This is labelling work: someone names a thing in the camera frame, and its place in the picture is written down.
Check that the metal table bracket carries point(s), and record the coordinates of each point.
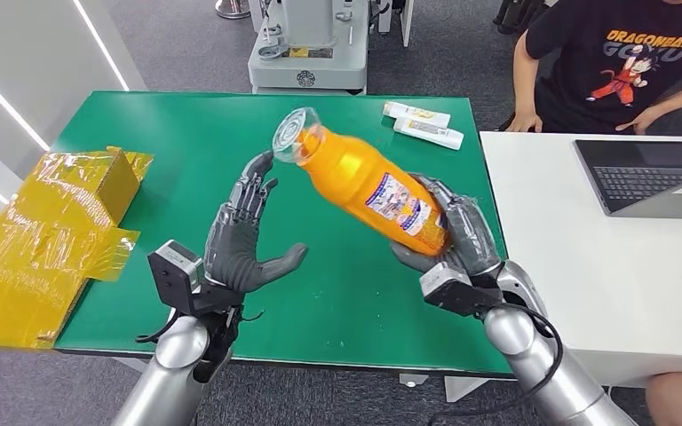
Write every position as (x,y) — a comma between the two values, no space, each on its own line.
(413,381)

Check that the dark grey laptop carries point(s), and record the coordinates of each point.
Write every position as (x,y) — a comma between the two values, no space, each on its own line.
(641,176)

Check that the grey table leg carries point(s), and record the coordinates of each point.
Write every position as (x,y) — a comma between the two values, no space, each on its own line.
(132,364)

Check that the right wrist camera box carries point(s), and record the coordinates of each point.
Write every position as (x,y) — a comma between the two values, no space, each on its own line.
(447,288)

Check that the white tube with grey label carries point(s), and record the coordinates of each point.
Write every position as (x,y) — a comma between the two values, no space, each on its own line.
(432,134)

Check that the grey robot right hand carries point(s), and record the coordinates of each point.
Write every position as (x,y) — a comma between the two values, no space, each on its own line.
(470,235)

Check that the orange juice bottle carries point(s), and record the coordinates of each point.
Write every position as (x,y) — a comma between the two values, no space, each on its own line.
(353,176)

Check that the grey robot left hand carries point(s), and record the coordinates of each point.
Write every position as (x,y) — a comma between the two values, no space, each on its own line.
(235,258)

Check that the yellow taped cardboard box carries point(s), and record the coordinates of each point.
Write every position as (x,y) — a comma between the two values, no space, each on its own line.
(41,247)

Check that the chrome round stand base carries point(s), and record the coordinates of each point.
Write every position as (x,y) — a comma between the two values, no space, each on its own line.
(232,7)

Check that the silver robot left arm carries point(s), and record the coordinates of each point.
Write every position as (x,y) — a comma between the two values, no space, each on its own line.
(164,382)

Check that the person at white desk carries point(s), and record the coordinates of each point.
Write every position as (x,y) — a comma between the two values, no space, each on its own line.
(576,59)

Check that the white machine base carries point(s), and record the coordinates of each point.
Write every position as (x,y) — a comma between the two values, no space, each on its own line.
(308,64)

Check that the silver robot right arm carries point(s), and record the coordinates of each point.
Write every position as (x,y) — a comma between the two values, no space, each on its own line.
(553,376)

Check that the white tube with yellow print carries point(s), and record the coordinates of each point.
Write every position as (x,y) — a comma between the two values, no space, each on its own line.
(417,113)

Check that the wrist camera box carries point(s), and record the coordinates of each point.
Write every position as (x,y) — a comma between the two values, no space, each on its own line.
(173,273)
(447,288)

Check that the white upright panel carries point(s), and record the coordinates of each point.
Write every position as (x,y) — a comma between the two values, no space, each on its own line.
(407,20)

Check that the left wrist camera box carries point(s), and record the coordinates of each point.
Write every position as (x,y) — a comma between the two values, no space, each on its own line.
(173,273)

